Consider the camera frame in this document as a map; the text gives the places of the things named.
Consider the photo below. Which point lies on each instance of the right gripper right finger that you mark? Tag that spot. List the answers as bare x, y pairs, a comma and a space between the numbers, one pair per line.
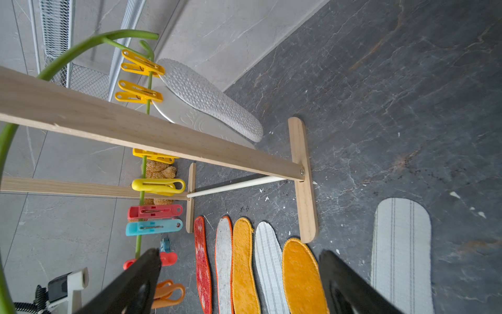
346, 291

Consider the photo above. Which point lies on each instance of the yellow clothes peg large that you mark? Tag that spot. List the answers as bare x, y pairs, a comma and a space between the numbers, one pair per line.
164, 187

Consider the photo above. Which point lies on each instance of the white striped insole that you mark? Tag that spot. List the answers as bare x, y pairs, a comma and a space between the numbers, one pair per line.
401, 255
268, 260

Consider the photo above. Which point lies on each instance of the blue clothes peg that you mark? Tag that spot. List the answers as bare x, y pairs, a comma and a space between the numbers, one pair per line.
159, 226

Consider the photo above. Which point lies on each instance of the wooden clothes rack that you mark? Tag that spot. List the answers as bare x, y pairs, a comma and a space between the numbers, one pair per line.
32, 102

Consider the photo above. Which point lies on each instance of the red clothes peg lower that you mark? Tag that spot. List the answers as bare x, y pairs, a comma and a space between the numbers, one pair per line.
167, 259

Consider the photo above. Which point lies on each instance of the yellow clothes peg middle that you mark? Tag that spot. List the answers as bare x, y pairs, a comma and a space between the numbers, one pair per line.
158, 157

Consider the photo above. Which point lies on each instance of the brown teddy bear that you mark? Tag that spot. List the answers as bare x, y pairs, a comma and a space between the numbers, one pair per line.
158, 170

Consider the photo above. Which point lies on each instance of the orange fuzzy insole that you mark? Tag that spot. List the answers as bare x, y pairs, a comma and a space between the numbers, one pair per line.
301, 279

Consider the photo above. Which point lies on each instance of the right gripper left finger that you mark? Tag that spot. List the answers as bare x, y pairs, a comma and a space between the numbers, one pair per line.
132, 291

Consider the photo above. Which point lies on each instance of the red clothes peg upper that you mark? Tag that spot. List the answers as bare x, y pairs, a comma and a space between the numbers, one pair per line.
146, 212

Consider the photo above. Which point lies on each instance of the yellow clothes peg top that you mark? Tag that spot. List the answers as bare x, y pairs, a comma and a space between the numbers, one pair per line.
140, 65

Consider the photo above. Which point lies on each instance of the white wire mesh basket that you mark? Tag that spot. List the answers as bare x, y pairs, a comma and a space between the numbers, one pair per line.
57, 28

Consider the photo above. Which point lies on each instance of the red clothes peg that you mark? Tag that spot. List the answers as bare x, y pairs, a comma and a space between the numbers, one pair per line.
146, 212
167, 259

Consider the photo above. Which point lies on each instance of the small blue toy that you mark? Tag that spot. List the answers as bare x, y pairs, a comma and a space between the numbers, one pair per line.
165, 245

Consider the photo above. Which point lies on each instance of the green clip hanger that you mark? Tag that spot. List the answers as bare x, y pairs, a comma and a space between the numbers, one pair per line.
9, 130

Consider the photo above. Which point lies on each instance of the orange clothes peg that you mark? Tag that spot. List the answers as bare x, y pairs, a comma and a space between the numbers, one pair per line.
164, 291

